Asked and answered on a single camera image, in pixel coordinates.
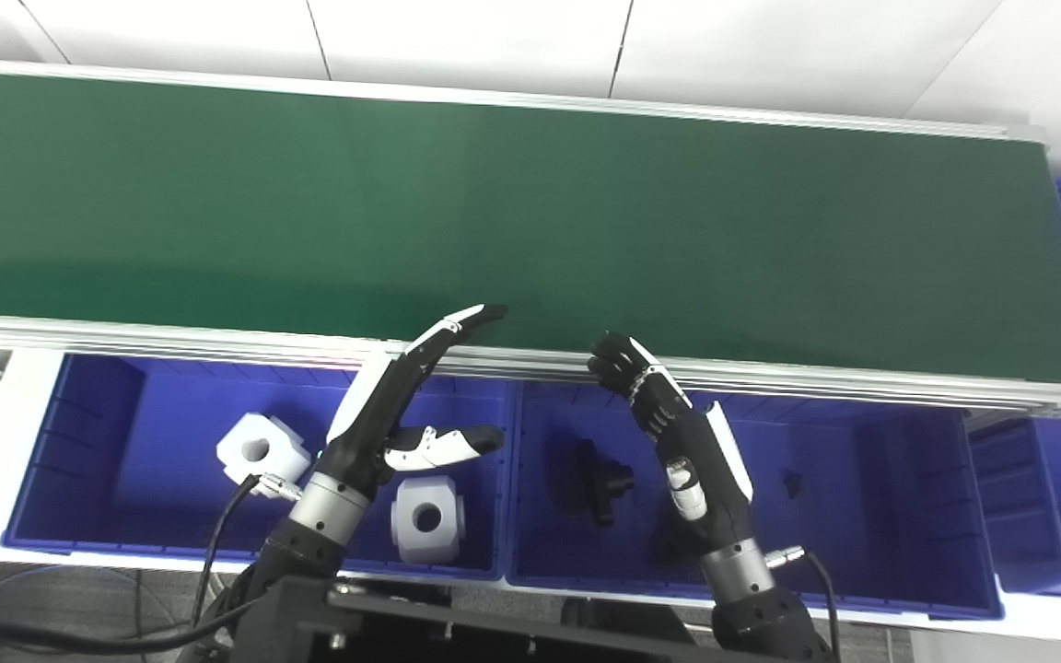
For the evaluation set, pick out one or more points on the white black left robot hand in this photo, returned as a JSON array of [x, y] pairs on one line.
[[365, 424]]

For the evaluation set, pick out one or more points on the black robot torso plate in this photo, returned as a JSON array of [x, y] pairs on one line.
[[494, 640]]

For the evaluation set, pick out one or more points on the large black plastic part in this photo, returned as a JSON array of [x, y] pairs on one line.
[[590, 479]]

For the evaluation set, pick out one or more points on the green conveyor belt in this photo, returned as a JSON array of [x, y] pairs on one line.
[[125, 336], [494, 212]]

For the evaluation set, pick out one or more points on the white plastic part with holes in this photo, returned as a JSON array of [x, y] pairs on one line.
[[446, 545], [286, 442]]

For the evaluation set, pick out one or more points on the small black plastic part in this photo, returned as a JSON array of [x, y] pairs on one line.
[[792, 481]]

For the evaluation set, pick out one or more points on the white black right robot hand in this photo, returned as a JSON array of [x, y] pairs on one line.
[[705, 470]]

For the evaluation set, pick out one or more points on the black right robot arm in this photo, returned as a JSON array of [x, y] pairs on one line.
[[752, 599]]

